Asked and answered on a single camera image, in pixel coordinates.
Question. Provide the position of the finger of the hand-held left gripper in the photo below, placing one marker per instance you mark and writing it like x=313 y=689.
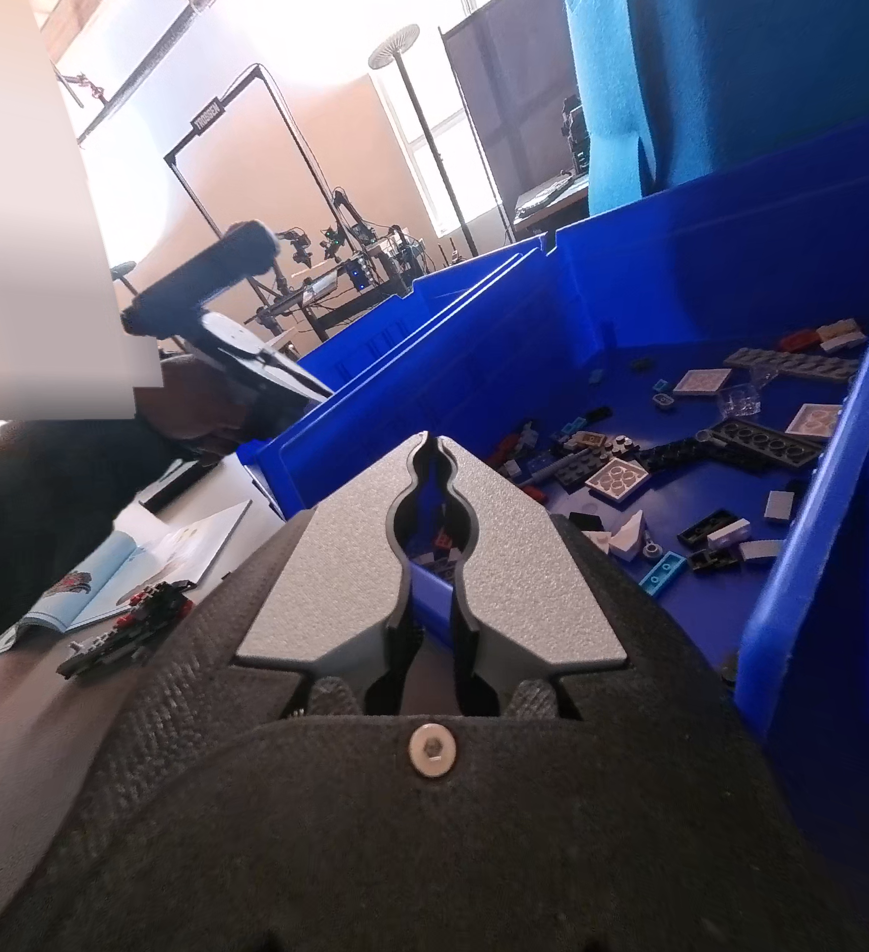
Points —
x=293 y=379
x=230 y=333

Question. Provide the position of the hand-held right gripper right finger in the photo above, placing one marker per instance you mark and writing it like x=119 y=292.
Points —
x=539 y=587

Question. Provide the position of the person's left hand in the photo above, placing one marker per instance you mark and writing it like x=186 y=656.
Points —
x=196 y=409

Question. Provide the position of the wooden table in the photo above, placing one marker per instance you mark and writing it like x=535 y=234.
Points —
x=546 y=212

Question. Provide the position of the blue plastic bin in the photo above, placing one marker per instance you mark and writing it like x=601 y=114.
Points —
x=405 y=327
x=702 y=282

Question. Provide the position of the instruction booklet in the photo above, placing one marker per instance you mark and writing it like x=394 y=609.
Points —
x=181 y=543

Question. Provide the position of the dark room divider panel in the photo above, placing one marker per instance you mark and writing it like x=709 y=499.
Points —
x=509 y=97

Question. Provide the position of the person's left forearm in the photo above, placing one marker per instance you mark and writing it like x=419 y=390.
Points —
x=33 y=520

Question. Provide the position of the black metal frame rig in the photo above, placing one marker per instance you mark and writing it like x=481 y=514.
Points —
x=207 y=119

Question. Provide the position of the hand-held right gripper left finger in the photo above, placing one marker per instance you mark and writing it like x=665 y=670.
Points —
x=330 y=580

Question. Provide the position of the partly built toy brick model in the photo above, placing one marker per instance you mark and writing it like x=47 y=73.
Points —
x=129 y=632

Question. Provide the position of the pile of toy bricks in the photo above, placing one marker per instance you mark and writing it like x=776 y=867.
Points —
x=620 y=480

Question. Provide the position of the floor lamp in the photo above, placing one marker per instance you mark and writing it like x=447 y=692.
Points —
x=395 y=44

